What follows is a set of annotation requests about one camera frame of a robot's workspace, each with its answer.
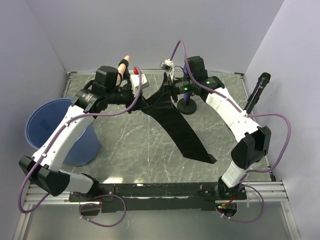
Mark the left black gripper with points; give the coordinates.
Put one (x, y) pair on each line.
(140, 103)

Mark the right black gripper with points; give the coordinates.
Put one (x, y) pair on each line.
(173, 91)

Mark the black trash bag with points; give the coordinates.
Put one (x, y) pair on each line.
(159, 106)

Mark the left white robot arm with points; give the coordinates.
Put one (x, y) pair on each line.
(110, 86)

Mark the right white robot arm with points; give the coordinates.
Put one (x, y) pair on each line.
(253, 141)

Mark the blue plastic trash bin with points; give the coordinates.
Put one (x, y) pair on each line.
(42, 123)

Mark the beige microphone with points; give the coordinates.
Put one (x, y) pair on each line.
(122, 66)

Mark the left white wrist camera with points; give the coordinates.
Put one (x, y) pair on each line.
(135, 80)

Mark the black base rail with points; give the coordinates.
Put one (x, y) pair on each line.
(159, 196)

